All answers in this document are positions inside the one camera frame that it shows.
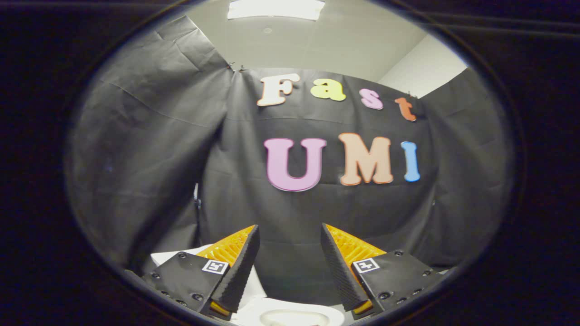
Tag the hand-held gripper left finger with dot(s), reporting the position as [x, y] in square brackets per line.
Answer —
[238, 276]

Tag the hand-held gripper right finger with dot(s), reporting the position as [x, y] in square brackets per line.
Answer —
[340, 271]

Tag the white toilet lid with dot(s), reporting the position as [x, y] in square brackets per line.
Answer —
[253, 285]

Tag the white toilet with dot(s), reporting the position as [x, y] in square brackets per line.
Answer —
[294, 305]

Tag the black backdrop cloth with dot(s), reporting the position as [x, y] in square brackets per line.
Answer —
[294, 213]

